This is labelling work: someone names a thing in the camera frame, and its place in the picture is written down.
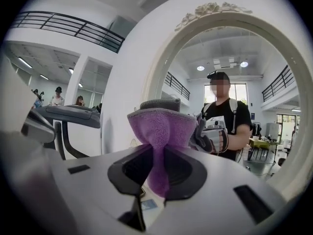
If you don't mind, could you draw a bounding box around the white oval ornate mirror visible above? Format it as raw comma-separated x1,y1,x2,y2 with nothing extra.
140,1,313,196

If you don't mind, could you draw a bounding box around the large dark grey cleaning machine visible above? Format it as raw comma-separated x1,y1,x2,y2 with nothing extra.
20,105,102,162

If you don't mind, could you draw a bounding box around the purple and grey cloth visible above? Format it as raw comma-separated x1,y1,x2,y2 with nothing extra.
127,97,199,198

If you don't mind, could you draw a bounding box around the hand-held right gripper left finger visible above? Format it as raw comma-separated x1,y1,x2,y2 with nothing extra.
36,144,167,235

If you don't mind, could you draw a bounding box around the black balcony railing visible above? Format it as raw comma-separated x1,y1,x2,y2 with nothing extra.
9,11,126,54

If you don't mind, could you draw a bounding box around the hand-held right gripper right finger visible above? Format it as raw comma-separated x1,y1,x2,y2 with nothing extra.
144,147,292,235

